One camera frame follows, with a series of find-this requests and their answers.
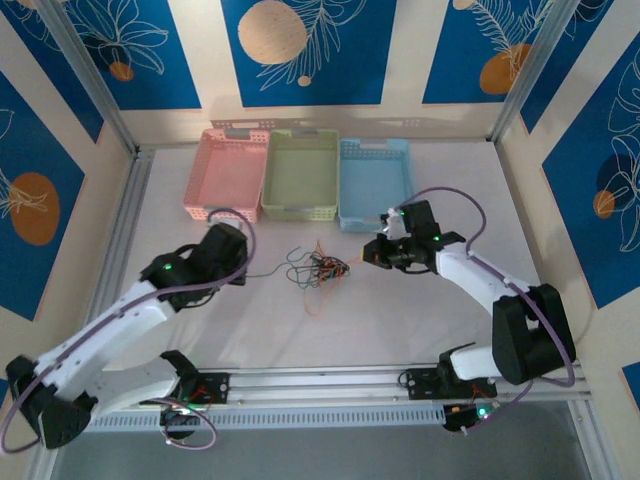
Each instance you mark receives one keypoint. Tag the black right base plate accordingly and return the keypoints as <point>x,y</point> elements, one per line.
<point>420,382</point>

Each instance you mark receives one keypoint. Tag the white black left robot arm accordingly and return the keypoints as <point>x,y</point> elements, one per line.
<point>100,340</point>

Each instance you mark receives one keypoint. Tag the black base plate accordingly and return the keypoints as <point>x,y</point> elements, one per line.
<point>420,382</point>
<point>215,387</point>

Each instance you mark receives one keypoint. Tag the left control board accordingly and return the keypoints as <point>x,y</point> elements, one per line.
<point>180,422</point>

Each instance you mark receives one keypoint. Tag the control board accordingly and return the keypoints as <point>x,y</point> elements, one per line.
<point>470,417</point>
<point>180,422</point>

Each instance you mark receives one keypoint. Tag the green perforated plastic basket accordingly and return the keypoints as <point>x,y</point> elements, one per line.
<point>300,170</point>

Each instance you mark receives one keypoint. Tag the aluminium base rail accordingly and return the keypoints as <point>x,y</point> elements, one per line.
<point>320,380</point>

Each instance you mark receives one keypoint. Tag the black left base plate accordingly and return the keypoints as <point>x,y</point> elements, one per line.
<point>215,387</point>

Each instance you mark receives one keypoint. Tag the pink perforated plastic basket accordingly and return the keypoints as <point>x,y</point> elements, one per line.
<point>225,170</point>

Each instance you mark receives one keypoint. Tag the right control board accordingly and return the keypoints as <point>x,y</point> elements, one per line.
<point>470,417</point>

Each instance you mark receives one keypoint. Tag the aluminium frame post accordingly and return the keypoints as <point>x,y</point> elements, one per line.
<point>530,65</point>
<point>90,75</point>

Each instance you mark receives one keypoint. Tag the aluminium side rail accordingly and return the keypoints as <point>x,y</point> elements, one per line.
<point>127,210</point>

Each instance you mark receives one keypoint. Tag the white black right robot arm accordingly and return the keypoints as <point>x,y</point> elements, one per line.
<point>475,280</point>

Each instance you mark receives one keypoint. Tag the blue perforated plastic basket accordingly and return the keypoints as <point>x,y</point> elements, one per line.
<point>372,175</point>

